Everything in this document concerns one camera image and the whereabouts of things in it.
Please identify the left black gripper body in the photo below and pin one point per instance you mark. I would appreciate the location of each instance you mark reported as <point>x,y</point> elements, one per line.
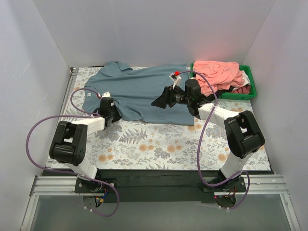
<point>114,116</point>

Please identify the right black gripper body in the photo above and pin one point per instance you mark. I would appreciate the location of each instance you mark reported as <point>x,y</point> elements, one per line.
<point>169,96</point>

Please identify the blue-grey t shirt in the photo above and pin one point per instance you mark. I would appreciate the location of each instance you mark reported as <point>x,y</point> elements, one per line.
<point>135,90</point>

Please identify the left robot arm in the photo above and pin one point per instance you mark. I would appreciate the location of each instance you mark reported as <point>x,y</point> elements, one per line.
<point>68,145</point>

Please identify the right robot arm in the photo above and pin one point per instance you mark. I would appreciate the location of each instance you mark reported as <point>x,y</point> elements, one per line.
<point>243,133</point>

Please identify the black t shirt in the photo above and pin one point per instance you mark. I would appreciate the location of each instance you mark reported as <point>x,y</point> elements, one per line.
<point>211,97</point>

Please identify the pink t shirt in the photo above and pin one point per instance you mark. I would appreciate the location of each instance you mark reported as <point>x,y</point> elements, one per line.
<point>214,75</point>

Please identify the dark red t shirt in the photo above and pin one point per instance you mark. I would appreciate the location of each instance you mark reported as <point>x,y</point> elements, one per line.
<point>242,90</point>

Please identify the green plastic bin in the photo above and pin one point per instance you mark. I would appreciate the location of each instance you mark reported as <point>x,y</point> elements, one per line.
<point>237,96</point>

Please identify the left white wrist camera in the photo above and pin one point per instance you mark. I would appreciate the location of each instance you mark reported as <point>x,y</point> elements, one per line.
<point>104,95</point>

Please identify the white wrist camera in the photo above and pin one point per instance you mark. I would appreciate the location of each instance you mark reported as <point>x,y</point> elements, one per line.
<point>104,95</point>
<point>175,77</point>

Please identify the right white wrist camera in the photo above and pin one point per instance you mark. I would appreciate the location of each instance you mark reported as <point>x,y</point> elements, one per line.
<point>175,77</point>

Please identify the aluminium rail frame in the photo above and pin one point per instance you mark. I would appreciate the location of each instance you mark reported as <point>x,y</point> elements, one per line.
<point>225,197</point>

